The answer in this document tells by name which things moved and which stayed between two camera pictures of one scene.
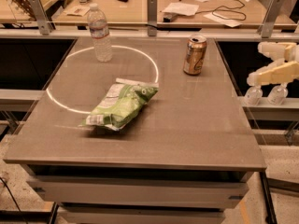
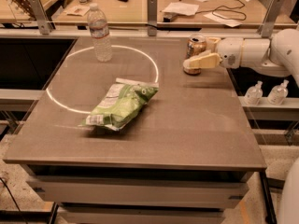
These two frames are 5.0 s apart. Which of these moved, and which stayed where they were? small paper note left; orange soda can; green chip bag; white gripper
Moved: white gripper
Stayed: green chip bag; orange soda can; small paper note left
